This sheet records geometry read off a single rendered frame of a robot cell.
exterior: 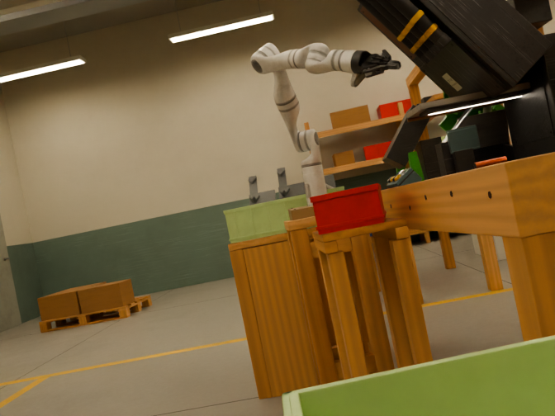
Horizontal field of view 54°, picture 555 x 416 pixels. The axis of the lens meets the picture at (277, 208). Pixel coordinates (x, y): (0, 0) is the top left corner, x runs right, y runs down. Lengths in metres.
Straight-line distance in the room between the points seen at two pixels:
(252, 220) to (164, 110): 6.93
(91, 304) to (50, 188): 3.36
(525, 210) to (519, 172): 0.08
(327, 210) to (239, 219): 1.11
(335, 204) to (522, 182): 0.69
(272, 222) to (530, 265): 1.74
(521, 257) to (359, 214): 0.64
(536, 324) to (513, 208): 0.23
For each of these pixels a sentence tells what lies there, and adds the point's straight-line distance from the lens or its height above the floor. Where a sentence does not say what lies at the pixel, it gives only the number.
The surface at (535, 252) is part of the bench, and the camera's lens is 1.16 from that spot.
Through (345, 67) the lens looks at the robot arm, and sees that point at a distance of 1.85.
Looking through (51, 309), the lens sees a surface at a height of 0.28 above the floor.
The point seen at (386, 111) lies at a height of 2.12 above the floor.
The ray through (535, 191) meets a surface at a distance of 1.15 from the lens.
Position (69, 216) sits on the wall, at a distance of 9.98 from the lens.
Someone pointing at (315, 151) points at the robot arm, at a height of 1.12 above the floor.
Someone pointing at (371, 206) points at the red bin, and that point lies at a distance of 1.67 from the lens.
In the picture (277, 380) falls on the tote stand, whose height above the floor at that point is 0.08.
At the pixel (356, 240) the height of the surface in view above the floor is 0.72.
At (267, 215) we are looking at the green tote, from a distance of 2.71.
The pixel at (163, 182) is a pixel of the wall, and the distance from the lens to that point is 9.40.
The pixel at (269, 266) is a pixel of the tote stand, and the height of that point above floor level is 0.64.
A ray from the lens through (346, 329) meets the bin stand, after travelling 1.69.
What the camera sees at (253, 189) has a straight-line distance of 3.05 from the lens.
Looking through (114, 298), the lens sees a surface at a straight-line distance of 7.15.
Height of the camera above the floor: 0.89
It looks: 1 degrees up
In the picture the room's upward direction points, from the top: 11 degrees counter-clockwise
